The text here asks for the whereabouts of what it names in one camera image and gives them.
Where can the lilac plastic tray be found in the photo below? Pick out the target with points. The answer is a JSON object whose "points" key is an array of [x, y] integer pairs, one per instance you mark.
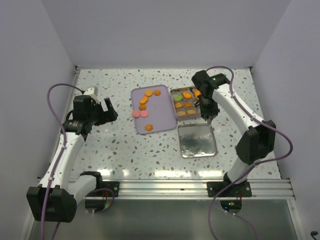
{"points": [[160, 109]]}

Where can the orange fish cookie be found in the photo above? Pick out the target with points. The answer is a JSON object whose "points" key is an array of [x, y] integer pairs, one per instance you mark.
{"points": [[196, 93], [143, 100]]}

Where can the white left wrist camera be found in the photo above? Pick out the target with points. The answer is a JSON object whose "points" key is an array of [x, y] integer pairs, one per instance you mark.
{"points": [[91, 91]]}

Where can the round dotted biscuit top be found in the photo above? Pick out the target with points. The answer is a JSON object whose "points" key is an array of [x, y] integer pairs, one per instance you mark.
{"points": [[148, 93]]}

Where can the swirl flower cookie bottom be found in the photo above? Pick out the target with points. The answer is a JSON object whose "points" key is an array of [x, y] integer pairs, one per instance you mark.
{"points": [[148, 127]]}

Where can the pink cookie tin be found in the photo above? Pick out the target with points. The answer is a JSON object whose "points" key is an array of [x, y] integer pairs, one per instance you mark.
{"points": [[193, 100]]}

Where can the chocolate chip cookie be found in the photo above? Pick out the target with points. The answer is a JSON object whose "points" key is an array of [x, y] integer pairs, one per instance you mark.
{"points": [[188, 104]]}

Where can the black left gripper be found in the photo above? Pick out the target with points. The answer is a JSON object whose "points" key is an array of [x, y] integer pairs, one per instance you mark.
{"points": [[109, 115]]}

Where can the aluminium front rail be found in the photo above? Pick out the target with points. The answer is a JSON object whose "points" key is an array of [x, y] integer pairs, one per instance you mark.
{"points": [[261, 189]]}

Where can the swirl cookie left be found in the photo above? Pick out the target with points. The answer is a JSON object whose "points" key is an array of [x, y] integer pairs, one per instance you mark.
{"points": [[142, 107]]}

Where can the pink round cookie middle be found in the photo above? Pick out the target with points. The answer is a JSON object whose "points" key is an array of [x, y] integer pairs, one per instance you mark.
{"points": [[144, 113]]}

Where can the pink round cookie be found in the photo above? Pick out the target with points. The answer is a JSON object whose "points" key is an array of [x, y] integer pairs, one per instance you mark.
{"points": [[136, 113], [144, 113]]}

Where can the pink round cookie left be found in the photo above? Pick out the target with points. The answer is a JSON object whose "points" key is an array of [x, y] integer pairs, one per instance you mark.
{"points": [[136, 113]]}

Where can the orange fish cookie hidden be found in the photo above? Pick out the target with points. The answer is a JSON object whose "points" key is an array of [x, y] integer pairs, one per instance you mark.
{"points": [[186, 95]]}

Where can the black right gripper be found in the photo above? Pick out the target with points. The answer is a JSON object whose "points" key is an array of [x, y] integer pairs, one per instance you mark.
{"points": [[213, 111]]}

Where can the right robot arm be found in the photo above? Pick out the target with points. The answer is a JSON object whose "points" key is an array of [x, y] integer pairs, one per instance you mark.
{"points": [[257, 138]]}

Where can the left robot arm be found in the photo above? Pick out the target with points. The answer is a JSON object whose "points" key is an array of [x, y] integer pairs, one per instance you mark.
{"points": [[55, 199]]}

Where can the swirl cookie top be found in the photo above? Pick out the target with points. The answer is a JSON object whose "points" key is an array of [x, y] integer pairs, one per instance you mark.
{"points": [[157, 92]]}

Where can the silver tin lid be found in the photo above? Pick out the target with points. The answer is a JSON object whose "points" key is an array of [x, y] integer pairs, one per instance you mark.
{"points": [[197, 140]]}

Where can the round dotted biscuit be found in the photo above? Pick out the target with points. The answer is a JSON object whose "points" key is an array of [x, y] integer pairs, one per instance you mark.
{"points": [[191, 111], [148, 93], [181, 113]]}

